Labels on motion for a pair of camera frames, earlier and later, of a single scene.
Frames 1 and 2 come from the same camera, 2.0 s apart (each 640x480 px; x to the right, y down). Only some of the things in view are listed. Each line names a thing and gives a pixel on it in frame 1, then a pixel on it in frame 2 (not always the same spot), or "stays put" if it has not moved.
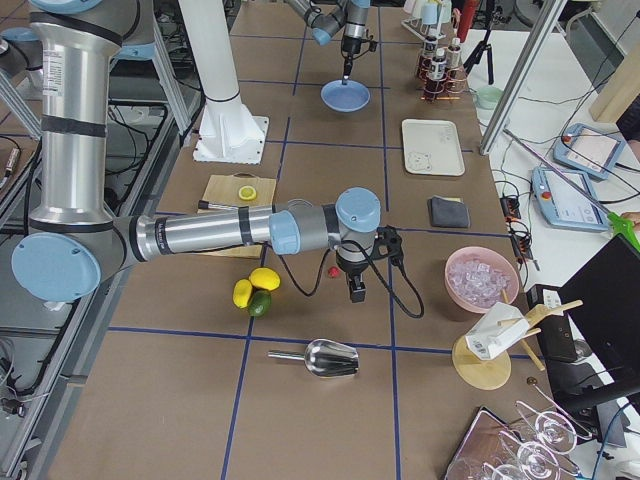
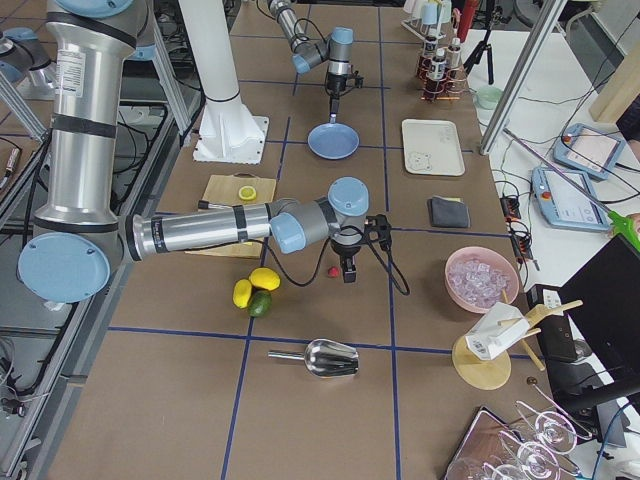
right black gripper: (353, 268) → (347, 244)
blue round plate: (349, 97) → (333, 141)
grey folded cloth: (447, 212) stays put
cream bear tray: (432, 147) stays put
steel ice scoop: (324, 358) stays put
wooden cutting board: (225, 190) stays put
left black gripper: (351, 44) → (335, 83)
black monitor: (603, 301) stays put
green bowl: (488, 97) stays put
